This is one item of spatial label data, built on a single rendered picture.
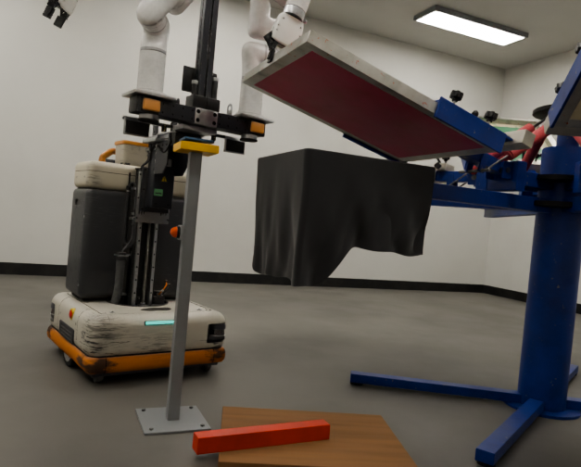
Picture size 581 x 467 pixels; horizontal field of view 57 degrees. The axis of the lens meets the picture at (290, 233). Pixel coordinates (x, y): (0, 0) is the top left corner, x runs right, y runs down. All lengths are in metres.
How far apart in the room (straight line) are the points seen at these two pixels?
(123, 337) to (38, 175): 3.40
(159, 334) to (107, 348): 0.22
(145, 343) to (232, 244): 3.55
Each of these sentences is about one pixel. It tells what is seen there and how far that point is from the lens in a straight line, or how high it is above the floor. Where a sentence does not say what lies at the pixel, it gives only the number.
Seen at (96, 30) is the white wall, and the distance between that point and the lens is 5.74.
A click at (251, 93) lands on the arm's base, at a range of 2.27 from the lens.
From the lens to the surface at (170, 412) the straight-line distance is 1.96.
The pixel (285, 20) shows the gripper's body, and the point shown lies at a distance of 1.91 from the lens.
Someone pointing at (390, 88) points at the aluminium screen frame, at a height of 1.16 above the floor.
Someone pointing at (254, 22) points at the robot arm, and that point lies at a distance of 2.35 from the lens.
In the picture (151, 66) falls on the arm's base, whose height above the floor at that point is 1.23.
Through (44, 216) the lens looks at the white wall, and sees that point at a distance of 5.50.
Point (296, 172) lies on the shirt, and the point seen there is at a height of 0.88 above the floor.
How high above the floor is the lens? 0.72
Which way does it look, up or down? 1 degrees down
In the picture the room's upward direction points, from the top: 5 degrees clockwise
